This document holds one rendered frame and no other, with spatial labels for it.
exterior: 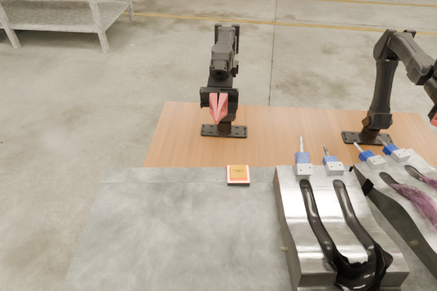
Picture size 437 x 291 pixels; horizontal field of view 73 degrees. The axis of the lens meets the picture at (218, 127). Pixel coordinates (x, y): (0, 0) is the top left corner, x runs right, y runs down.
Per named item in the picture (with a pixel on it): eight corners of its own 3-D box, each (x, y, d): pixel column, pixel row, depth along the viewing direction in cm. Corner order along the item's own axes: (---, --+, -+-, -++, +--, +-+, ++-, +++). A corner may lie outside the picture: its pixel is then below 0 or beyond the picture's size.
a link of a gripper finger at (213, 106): (236, 113, 69) (237, 89, 75) (205, 111, 69) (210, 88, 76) (235, 133, 73) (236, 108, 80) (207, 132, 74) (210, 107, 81)
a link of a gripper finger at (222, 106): (225, 112, 69) (228, 88, 76) (196, 111, 69) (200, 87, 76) (225, 132, 74) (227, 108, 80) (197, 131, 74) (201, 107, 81)
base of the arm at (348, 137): (402, 132, 115) (395, 121, 120) (349, 129, 116) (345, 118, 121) (393, 146, 120) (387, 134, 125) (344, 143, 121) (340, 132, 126)
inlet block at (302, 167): (291, 138, 102) (295, 134, 97) (305, 138, 102) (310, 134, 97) (293, 175, 99) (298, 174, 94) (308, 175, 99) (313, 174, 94)
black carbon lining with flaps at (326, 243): (295, 183, 97) (301, 164, 91) (344, 182, 97) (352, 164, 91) (324, 298, 71) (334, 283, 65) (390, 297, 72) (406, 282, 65)
